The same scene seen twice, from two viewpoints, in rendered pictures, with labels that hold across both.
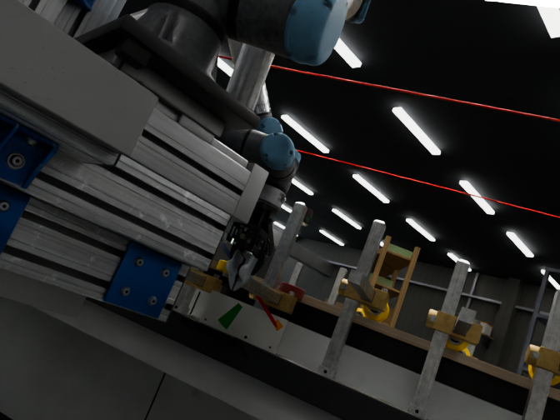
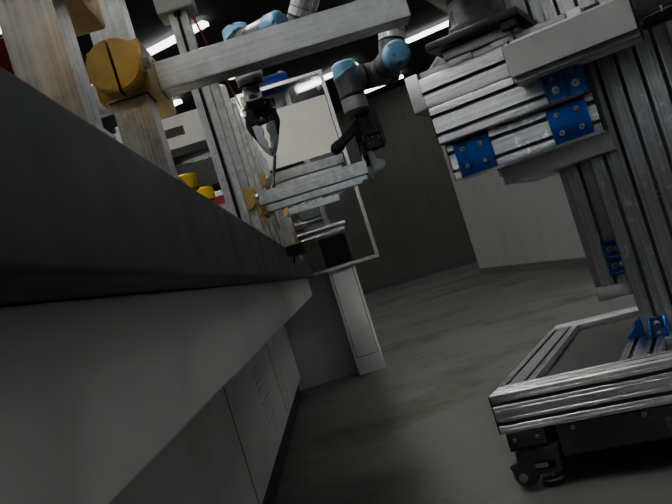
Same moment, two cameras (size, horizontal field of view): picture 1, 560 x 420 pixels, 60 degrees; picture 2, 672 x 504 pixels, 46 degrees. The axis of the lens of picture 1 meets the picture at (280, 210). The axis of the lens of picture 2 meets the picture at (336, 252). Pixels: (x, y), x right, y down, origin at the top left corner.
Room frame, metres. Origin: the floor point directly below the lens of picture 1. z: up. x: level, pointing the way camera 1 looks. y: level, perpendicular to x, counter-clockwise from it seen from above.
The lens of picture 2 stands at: (2.21, 2.07, 0.59)
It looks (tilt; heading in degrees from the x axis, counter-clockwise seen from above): 2 degrees up; 247
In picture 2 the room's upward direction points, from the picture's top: 17 degrees counter-clockwise
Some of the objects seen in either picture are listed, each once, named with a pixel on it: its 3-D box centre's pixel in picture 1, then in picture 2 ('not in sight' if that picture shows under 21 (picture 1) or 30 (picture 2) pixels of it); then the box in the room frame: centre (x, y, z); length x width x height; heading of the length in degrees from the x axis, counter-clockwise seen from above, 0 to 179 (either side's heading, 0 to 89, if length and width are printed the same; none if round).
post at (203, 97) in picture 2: not in sight; (213, 128); (1.77, 0.65, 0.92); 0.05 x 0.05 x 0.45; 68
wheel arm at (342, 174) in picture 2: not in sight; (275, 196); (1.59, 0.39, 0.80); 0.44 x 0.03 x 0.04; 158
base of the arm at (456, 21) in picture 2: not in sight; (475, 12); (1.03, 0.55, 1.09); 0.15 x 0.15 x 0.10
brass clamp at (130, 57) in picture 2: not in sight; (131, 83); (2.04, 1.31, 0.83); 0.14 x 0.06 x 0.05; 68
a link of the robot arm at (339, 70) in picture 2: (280, 169); (348, 79); (1.14, 0.04, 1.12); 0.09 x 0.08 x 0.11; 173
